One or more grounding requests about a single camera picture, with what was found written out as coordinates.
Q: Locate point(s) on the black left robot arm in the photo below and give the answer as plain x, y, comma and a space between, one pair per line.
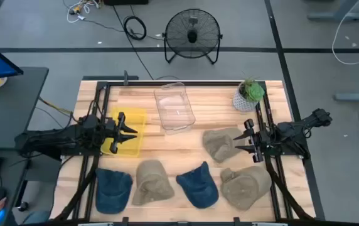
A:
57, 138

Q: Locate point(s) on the khaki cap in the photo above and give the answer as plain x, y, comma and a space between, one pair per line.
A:
218, 144
151, 185
245, 188

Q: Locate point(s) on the potted green succulent plant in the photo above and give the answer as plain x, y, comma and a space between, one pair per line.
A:
248, 94

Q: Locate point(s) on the black floor fan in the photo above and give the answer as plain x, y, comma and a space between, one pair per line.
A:
192, 36

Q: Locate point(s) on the dark grey desk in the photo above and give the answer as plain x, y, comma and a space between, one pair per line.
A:
7, 110

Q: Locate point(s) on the grey desk leg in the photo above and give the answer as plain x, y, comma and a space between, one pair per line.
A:
355, 96
336, 15

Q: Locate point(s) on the blue denim cap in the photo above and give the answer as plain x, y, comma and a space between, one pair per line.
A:
198, 188
112, 191

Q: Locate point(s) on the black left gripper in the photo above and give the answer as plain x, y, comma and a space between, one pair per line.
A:
115, 132

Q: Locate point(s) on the yellow translucent plastic bin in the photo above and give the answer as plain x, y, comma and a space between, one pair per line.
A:
135, 117

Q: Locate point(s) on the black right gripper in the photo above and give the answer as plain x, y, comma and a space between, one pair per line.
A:
256, 141

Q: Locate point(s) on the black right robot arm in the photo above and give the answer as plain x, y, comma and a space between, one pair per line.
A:
292, 128

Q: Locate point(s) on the black aluminium table frame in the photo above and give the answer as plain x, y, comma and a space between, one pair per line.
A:
275, 191

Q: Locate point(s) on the clear plastic bin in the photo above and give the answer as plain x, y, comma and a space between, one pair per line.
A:
174, 110

